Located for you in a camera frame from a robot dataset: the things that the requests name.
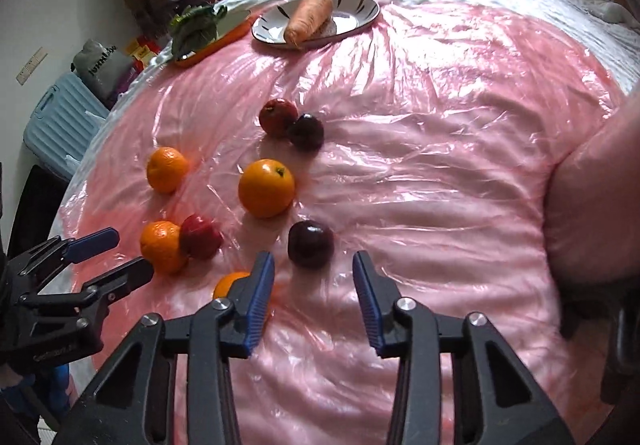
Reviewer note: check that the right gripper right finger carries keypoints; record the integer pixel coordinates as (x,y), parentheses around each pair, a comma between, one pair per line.
(496,398)

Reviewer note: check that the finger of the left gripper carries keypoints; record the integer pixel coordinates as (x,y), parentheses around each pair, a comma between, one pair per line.
(110,286)
(52,256)

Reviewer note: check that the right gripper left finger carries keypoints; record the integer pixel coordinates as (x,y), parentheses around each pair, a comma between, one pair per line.
(131,399)

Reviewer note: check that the dark red apple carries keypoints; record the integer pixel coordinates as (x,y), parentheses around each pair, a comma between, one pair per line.
(200,237)

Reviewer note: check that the small orange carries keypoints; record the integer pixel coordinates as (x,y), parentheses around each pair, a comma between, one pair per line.
(224,285)

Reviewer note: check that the large textured orange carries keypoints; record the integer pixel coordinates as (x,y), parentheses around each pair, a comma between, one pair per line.
(165,169)

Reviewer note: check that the smooth orange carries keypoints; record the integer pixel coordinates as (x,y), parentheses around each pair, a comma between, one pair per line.
(266,188)

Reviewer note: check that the dark plum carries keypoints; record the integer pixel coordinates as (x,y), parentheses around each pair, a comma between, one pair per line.
(310,244)
(306,133)

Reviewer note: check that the light blue suitcase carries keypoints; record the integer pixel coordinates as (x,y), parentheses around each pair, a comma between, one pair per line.
(63,124)

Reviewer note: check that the grey printed bag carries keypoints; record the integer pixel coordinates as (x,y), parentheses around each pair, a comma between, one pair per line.
(101,68)

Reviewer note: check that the red yellow snack packages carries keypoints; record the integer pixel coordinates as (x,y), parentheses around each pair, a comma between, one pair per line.
(142,50)

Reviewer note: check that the orange plate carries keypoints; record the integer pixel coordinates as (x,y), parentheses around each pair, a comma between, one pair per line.
(229,38)

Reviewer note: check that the green leafy vegetable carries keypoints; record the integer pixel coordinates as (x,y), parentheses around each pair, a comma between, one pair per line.
(194,29)

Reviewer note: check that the pink plastic sheet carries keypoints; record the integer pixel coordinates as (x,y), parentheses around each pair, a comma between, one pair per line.
(314,378)

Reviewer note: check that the carrot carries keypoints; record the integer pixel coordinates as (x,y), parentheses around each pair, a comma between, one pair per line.
(308,18)

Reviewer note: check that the white striped plate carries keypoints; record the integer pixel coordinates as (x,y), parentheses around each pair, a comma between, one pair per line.
(348,18)

